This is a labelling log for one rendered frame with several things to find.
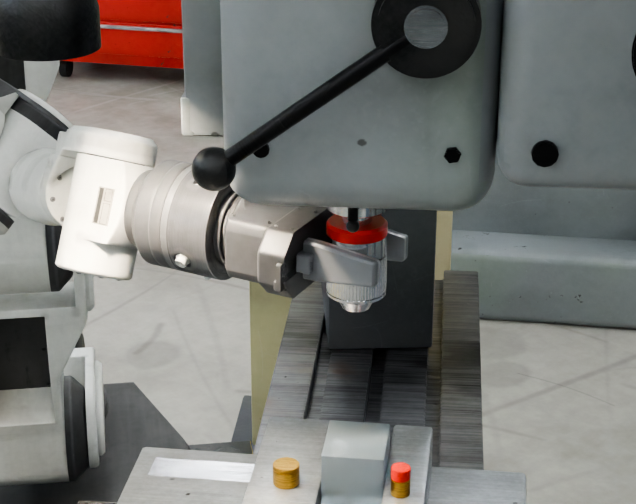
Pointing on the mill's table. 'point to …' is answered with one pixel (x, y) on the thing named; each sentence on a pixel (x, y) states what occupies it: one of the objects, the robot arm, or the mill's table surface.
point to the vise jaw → (276, 443)
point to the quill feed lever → (393, 38)
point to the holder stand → (396, 279)
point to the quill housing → (355, 111)
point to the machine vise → (183, 473)
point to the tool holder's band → (336, 229)
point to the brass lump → (286, 473)
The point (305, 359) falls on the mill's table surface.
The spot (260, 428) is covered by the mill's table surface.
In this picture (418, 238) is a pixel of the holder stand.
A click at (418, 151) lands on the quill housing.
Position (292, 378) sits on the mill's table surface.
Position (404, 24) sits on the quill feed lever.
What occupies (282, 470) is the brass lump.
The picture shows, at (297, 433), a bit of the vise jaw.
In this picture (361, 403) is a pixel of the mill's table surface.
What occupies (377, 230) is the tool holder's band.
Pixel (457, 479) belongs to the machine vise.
